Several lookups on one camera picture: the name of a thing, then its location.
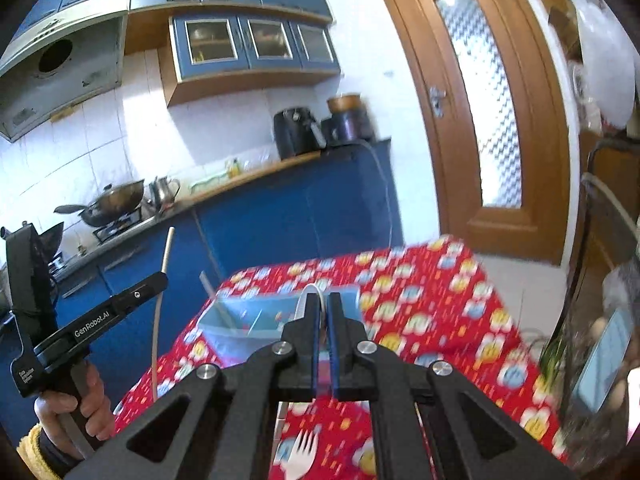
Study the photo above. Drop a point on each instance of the white plastic spoon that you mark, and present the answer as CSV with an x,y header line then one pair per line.
x,y
304,301

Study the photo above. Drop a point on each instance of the white plastic fork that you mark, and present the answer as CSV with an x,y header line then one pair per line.
x,y
300,460

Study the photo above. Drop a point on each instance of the wooden countertop board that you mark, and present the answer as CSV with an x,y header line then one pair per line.
x,y
270,170

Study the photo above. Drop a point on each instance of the beige chopstick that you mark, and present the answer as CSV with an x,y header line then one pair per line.
x,y
160,320

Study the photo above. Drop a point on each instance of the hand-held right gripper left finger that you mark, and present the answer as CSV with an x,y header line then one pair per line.
x,y
312,355

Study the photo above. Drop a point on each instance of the blue lower cabinets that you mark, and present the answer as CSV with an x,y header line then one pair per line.
x,y
300,210

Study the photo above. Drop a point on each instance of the metal wok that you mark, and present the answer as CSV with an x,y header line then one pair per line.
x,y
112,205

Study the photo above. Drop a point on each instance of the brown pot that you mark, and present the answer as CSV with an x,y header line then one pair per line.
x,y
344,103

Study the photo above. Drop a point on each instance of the black air fryer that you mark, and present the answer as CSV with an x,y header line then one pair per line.
x,y
295,132

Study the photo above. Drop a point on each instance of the red floral tablecloth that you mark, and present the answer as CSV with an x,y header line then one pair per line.
x,y
425,310

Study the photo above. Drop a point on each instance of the dark rice cooker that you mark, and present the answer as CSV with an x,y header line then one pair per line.
x,y
347,127

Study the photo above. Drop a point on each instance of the glass-door wall cabinet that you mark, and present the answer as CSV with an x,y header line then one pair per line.
x,y
240,55

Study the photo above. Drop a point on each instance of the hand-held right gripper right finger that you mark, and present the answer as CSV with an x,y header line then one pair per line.
x,y
336,355

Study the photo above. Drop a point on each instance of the gas stove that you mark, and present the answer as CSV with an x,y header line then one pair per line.
x,y
120,227

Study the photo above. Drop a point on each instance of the green leafy vegetable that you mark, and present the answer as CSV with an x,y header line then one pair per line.
x,y
555,360

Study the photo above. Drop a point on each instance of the white plastic bag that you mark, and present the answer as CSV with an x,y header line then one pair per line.
x,y
605,60

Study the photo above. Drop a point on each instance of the grey range hood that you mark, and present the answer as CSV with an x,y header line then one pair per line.
x,y
75,85

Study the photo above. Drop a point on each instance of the wooden door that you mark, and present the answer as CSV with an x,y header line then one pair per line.
x,y
450,35

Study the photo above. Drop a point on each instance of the black pan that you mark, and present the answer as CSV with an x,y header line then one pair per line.
x,y
52,240

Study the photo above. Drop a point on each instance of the green covered bowl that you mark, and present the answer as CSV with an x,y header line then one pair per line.
x,y
207,184

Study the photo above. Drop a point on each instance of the wooden shelf unit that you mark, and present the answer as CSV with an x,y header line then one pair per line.
x,y
562,25

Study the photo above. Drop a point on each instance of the metal kettle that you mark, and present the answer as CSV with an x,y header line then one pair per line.
x,y
162,191

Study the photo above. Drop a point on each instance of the black metal rack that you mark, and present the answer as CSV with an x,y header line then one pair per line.
x,y
590,200

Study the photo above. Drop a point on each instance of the person's left forearm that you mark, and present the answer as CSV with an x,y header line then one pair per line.
x,y
35,452

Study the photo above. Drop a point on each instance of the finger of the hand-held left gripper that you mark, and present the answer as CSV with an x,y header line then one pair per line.
x,y
142,289

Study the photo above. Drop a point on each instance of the blue plastic container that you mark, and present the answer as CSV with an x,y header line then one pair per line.
x,y
240,342

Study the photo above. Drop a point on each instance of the person's left hand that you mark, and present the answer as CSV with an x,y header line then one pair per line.
x,y
97,410

